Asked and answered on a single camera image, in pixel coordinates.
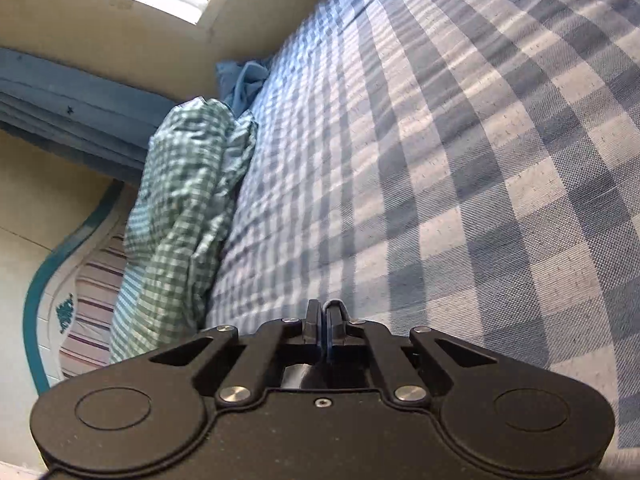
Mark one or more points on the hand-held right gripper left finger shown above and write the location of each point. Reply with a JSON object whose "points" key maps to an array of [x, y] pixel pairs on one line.
{"points": [[316, 327]]}

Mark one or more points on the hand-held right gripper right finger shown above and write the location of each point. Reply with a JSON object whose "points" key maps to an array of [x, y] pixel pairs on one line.
{"points": [[332, 332]]}

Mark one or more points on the green checked blanket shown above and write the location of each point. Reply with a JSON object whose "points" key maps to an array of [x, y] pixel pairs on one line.
{"points": [[185, 200]]}

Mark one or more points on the blue checked bed sheet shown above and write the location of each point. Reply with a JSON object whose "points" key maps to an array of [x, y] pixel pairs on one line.
{"points": [[440, 170]]}

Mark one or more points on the striped pillow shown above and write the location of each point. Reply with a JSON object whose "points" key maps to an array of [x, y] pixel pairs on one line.
{"points": [[92, 305]]}

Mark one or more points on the crumpled blue cloth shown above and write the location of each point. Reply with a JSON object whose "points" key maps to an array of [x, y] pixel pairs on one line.
{"points": [[240, 82]]}

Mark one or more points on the blue curtain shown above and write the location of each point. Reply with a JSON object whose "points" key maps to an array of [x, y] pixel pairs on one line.
{"points": [[75, 105]]}

